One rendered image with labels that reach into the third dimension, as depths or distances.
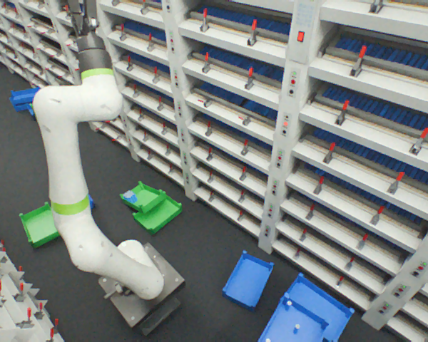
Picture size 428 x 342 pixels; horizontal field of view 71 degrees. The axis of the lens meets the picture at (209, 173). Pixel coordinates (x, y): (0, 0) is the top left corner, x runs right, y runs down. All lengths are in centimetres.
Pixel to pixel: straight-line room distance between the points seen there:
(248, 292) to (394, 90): 133
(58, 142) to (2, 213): 190
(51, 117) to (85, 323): 137
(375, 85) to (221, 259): 138
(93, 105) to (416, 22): 91
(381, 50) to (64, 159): 108
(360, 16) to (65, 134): 93
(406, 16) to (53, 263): 219
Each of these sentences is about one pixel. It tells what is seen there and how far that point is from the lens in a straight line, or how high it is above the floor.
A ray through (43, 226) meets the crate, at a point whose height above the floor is 0.
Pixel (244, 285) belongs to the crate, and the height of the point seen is 0.
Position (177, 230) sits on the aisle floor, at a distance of 217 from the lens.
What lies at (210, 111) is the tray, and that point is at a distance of 164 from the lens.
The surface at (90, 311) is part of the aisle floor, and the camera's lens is 202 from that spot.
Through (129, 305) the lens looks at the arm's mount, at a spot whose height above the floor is 34.
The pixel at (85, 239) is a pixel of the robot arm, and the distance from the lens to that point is 103.
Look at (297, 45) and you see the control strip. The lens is 121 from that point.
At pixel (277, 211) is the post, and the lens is 172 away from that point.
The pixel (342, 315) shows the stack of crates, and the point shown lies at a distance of 181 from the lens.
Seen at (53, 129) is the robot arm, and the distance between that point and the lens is 92.
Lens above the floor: 175
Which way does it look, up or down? 44 degrees down
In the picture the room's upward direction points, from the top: 2 degrees counter-clockwise
